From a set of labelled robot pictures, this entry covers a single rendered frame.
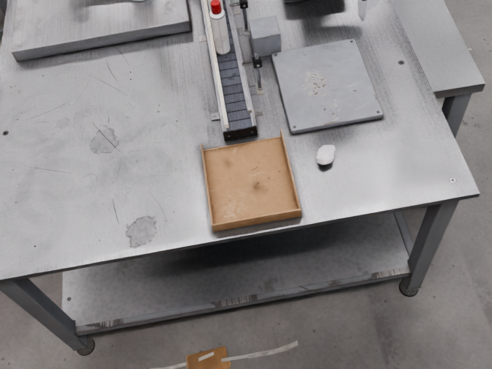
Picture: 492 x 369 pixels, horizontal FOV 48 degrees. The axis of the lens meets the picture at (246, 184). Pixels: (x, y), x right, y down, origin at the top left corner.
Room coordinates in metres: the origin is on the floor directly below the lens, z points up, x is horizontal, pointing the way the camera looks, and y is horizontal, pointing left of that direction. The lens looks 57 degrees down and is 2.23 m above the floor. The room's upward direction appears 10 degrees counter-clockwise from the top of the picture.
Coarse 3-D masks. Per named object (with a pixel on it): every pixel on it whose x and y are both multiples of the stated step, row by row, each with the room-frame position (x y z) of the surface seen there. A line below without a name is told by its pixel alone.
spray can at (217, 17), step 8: (216, 0) 1.47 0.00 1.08; (216, 8) 1.44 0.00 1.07; (216, 16) 1.44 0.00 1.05; (224, 16) 1.45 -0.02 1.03; (216, 24) 1.43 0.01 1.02; (224, 24) 1.44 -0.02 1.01; (216, 32) 1.44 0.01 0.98; (224, 32) 1.44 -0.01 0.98; (216, 40) 1.44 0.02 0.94; (224, 40) 1.43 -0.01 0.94; (216, 48) 1.45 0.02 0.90; (224, 48) 1.43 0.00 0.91
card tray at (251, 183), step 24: (240, 144) 1.07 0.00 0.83; (264, 144) 1.05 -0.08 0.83; (216, 168) 0.99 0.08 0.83; (240, 168) 0.98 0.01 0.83; (264, 168) 0.96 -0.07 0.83; (288, 168) 0.94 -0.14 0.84; (216, 192) 0.90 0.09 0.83; (240, 192) 0.89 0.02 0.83; (264, 192) 0.88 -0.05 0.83; (288, 192) 0.86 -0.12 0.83; (216, 216) 0.82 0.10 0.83; (240, 216) 0.81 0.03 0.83; (264, 216) 0.77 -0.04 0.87; (288, 216) 0.77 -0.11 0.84
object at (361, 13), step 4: (360, 0) 1.19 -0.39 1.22; (368, 0) 1.20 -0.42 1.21; (372, 0) 1.20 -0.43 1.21; (376, 0) 1.20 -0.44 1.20; (360, 4) 1.19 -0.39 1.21; (364, 4) 1.18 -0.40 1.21; (368, 4) 1.19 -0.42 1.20; (372, 4) 1.19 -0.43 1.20; (376, 4) 1.19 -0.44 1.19; (360, 8) 1.18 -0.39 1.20; (364, 8) 1.18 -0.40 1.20; (368, 8) 1.18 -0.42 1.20; (360, 12) 1.18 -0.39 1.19; (364, 12) 1.17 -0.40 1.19; (360, 16) 1.17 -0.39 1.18; (364, 16) 1.17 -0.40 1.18
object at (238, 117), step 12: (228, 24) 1.58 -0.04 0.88; (228, 36) 1.52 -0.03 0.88; (228, 60) 1.40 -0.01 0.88; (228, 72) 1.34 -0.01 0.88; (228, 84) 1.29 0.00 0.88; (240, 84) 1.28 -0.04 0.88; (228, 96) 1.24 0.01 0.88; (240, 96) 1.23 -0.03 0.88; (228, 108) 1.19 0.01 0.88; (240, 108) 1.18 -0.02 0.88; (228, 120) 1.14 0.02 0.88; (240, 120) 1.13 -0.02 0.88
